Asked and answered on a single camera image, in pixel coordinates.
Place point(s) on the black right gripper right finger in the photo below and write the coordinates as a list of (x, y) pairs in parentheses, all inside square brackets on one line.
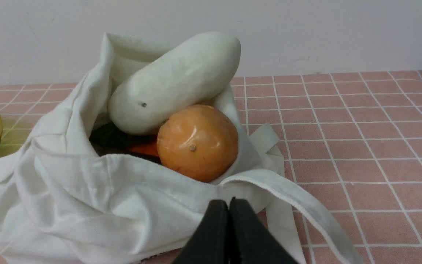
[(250, 240)]

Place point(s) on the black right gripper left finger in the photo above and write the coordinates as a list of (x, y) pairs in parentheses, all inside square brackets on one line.
[(208, 244)]

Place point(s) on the white radish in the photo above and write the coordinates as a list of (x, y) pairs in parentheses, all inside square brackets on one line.
[(195, 71)]

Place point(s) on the white cloth bag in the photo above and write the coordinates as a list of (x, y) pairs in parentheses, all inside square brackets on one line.
[(61, 203)]

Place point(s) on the orange carrot with leaves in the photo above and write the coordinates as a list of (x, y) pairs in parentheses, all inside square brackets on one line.
[(108, 139)]

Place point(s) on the pink checkered tablecloth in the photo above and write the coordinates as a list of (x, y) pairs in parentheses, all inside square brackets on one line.
[(354, 141)]

